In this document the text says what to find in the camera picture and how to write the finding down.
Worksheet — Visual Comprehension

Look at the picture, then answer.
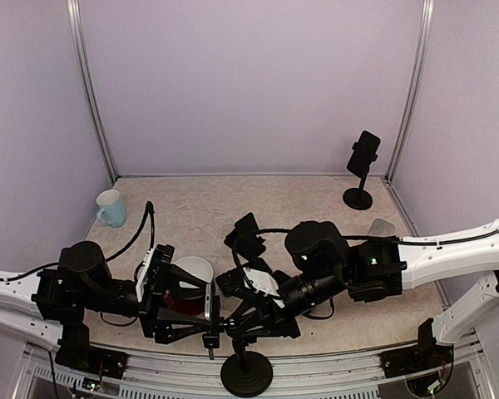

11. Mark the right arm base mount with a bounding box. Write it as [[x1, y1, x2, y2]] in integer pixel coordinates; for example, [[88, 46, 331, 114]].
[[379, 318, 454, 378]]

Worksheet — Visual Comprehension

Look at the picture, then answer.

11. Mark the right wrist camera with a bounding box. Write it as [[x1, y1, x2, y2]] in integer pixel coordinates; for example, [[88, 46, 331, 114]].
[[215, 268, 250, 299]]

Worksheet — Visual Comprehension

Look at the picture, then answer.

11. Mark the red floral plate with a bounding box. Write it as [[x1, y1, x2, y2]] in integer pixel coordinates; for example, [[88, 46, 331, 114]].
[[165, 293, 205, 316]]

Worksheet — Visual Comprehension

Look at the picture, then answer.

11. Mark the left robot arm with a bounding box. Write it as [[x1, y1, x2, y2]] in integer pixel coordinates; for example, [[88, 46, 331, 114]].
[[0, 241, 220, 350]]

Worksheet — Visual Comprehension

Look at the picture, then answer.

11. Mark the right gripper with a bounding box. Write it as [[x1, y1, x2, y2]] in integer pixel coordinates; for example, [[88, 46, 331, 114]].
[[228, 268, 348, 341]]

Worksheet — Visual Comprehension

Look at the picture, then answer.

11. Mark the aluminium frame post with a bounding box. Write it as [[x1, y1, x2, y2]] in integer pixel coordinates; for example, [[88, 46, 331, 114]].
[[67, 0, 120, 185], [385, 0, 435, 185]]

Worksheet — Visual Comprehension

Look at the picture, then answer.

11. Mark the left aluminium frame post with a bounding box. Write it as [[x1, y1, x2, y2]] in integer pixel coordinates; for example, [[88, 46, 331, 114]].
[[67, 0, 120, 185]]

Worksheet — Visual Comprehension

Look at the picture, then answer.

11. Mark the light blue mug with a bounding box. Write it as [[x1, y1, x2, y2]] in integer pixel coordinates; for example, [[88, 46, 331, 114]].
[[96, 189, 126, 228]]

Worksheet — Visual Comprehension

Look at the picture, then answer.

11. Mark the black pole phone stand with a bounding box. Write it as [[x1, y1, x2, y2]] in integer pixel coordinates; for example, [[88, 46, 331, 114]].
[[220, 338, 274, 397], [342, 143, 379, 211]]

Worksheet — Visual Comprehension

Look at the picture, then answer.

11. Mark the blue-edged black smartphone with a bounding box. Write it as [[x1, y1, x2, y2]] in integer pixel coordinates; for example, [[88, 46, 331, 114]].
[[272, 270, 291, 286]]

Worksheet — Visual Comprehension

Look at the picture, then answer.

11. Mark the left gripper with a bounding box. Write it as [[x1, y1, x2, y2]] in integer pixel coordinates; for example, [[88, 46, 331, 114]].
[[81, 264, 214, 345]]

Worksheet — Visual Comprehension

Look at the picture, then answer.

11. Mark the right aluminium frame post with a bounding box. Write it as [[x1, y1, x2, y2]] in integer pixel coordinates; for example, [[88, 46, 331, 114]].
[[385, 0, 435, 185]]

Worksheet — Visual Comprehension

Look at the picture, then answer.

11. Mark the black folding phone stand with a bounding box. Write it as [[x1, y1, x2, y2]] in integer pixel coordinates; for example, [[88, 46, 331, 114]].
[[224, 212, 266, 261]]

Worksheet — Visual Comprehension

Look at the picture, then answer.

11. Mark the right camera cable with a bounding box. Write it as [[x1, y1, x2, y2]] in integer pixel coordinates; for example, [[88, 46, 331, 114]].
[[231, 227, 294, 271]]

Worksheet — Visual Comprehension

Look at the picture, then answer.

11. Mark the round-base plate phone stand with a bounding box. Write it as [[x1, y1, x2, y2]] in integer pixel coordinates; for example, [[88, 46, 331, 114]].
[[368, 218, 396, 238]]

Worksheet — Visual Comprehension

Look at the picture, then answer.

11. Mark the camera cable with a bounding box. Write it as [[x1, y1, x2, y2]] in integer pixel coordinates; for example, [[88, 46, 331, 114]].
[[106, 200, 157, 263], [231, 227, 294, 271]]

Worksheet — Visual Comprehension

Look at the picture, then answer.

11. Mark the left camera cable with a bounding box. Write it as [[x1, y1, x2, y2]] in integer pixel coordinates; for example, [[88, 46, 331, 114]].
[[106, 200, 157, 263]]

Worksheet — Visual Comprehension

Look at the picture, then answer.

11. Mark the silver-edged black smartphone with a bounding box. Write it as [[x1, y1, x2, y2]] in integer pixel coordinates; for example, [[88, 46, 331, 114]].
[[204, 283, 214, 322]]

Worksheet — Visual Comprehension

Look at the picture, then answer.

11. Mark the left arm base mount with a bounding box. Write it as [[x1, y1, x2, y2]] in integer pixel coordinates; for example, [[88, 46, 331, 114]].
[[55, 323, 128, 379]]

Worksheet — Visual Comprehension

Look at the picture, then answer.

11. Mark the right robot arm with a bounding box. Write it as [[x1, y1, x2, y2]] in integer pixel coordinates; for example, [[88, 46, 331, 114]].
[[223, 214, 499, 369]]

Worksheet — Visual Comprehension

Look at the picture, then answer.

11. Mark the white ceramic bowl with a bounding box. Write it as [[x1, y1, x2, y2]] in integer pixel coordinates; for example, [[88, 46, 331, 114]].
[[174, 256, 214, 283]]

